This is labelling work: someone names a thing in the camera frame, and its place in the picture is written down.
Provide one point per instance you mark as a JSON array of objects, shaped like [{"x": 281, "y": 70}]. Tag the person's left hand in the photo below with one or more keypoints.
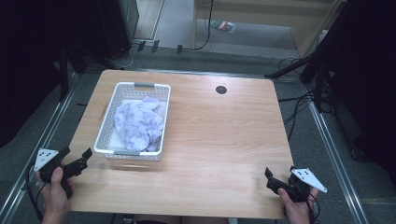
[{"x": 55, "y": 199}]

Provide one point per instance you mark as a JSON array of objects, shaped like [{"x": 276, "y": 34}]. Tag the white perforated plastic basket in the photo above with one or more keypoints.
[{"x": 123, "y": 123}]

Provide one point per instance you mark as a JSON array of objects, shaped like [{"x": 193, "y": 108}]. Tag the metal floor rail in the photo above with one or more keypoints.
[
  {"x": 34, "y": 155},
  {"x": 337, "y": 161}
]

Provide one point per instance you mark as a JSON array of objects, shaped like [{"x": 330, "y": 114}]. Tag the black cabinet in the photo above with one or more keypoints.
[{"x": 116, "y": 25}]

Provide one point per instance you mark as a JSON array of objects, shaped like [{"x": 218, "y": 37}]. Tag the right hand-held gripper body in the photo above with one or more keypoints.
[{"x": 306, "y": 180}]

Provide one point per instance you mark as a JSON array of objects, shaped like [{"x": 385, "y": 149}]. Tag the lavender patterned cloth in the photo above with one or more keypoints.
[{"x": 138, "y": 124}]

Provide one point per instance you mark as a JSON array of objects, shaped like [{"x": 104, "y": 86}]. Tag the black round table grommet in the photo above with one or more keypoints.
[{"x": 221, "y": 90}]

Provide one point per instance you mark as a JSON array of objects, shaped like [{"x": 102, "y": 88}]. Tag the person's right hand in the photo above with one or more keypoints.
[{"x": 298, "y": 212}]

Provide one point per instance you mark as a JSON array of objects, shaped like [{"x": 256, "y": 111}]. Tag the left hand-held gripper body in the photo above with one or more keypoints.
[{"x": 46, "y": 158}]

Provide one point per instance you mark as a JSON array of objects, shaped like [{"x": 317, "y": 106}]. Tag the colourful packet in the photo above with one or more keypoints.
[{"x": 223, "y": 25}]

